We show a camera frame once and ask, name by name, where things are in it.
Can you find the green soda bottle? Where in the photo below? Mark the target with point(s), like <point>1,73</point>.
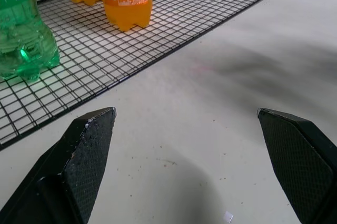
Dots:
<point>23,37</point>

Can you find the small white paper scrap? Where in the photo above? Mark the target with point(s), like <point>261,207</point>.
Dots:
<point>228,216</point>

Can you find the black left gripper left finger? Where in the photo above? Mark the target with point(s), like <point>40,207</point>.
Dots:
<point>79,161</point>

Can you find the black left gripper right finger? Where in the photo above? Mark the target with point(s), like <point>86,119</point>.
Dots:
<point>300,161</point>

